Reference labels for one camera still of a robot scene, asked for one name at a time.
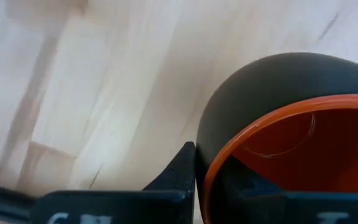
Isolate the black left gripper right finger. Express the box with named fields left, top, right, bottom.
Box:
left=210, top=154, right=358, bottom=224

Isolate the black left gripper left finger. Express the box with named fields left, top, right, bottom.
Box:
left=29, top=141, right=197, bottom=224

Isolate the black aluminium table frame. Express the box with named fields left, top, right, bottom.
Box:
left=0, top=180, right=36, bottom=222

